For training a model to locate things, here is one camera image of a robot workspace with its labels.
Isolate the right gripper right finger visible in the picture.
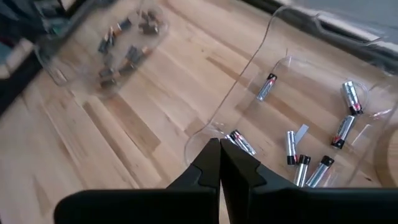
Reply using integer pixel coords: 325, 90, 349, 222
221, 139, 398, 224

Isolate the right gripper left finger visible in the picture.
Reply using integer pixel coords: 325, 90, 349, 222
54, 138, 221, 224

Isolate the clear plastic bin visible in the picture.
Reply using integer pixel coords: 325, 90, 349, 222
33, 0, 171, 101
183, 4, 398, 189

